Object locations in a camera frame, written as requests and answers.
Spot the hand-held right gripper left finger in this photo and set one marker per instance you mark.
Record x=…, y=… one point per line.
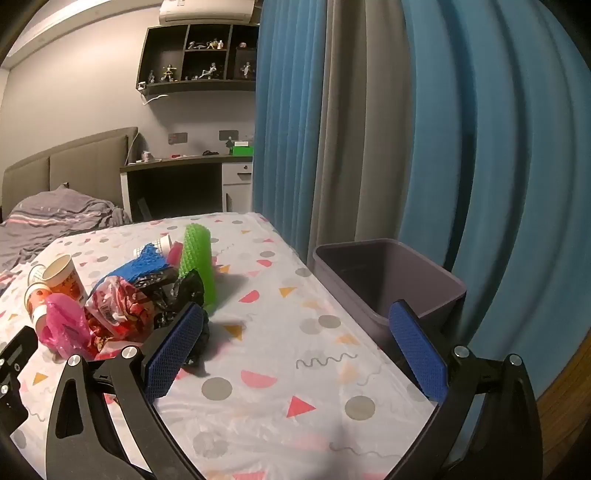
x=178, y=346

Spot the grey striped blanket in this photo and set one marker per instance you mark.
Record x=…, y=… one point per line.
x=55, y=212

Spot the orange printed paper cup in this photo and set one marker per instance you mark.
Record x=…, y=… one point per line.
x=36, y=307
x=64, y=279

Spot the grey curtain panel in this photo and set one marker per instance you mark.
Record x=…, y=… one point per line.
x=360, y=138

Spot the black plastic bag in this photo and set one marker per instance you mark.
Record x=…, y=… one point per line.
x=189, y=286

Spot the dark desk figurine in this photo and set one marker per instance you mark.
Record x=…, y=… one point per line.
x=229, y=145

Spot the grey wall socket panel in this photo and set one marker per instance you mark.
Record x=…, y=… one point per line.
x=178, y=138
x=228, y=134

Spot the row of figurines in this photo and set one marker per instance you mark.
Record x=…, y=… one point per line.
x=210, y=70

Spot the grey plastic trash bin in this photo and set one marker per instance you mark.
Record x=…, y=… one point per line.
x=346, y=295

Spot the dark wall shelf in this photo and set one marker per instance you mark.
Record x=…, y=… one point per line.
x=161, y=46

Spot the small white cup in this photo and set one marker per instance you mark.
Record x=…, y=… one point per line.
x=161, y=243

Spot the green foam mesh sleeve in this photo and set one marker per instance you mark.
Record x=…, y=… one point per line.
x=196, y=258

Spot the white drawer cabinet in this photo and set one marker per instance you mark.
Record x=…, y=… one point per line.
x=236, y=184

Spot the pink plastic bag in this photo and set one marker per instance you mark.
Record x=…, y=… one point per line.
x=64, y=323

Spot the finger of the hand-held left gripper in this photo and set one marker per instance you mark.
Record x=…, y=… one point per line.
x=14, y=364

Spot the green box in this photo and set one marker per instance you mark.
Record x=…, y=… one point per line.
x=242, y=150

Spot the dark desk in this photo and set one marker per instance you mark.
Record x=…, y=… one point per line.
x=175, y=161

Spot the red white snack wrapper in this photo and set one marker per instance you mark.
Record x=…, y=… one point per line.
x=115, y=309

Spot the white patterned tablecloth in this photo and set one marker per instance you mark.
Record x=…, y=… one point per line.
x=277, y=369

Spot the narrow blue curtain panel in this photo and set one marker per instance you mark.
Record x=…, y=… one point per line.
x=286, y=138

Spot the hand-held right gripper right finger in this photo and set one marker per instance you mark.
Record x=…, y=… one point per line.
x=418, y=355

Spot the white air conditioner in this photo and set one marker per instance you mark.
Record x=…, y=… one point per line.
x=207, y=11

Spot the wide blue curtain panel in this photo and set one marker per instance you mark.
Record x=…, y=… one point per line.
x=508, y=184

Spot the red plastic wrapper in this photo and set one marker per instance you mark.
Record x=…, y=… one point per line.
x=175, y=254

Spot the white printed paper cup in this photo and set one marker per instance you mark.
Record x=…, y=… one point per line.
x=36, y=274

